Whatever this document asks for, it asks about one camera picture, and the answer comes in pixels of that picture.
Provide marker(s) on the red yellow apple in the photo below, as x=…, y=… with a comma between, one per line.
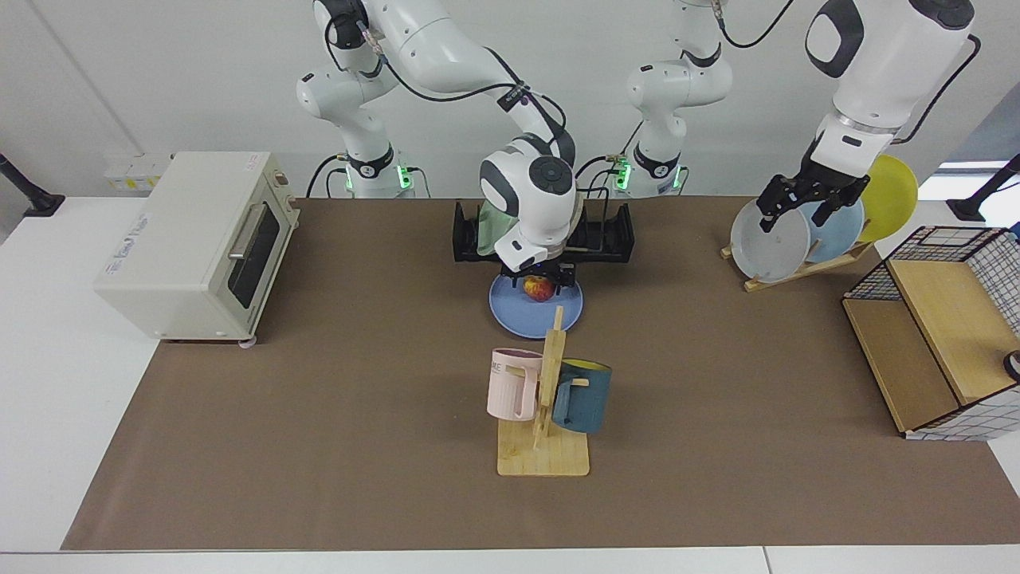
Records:
x=539, y=288

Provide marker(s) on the light blue plate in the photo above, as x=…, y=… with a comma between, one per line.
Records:
x=837, y=235

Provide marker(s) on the pale grey plate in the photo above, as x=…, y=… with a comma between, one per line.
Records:
x=769, y=247

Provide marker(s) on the yellow plate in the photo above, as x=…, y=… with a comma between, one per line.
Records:
x=892, y=195

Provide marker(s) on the black dish rack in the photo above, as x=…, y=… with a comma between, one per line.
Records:
x=610, y=239

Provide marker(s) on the green plate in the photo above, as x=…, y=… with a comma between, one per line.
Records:
x=488, y=227

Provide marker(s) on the wooden plate rack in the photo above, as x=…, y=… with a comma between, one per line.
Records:
x=805, y=271

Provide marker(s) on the pink cup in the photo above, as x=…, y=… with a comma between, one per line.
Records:
x=510, y=391

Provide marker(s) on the dark blue cup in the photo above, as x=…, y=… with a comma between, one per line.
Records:
x=586, y=402

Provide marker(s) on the wooden cup stand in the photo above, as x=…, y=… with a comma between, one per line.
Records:
x=546, y=458

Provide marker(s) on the brown table cloth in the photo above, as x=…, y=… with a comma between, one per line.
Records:
x=358, y=446

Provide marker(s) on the black round object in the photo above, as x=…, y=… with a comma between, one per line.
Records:
x=1014, y=367

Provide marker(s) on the pale toaster oven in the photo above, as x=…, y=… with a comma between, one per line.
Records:
x=183, y=239

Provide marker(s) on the black camera stand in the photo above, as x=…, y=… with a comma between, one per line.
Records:
x=28, y=195
x=984, y=195

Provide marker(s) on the white wall socket strip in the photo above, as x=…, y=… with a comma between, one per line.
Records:
x=131, y=174

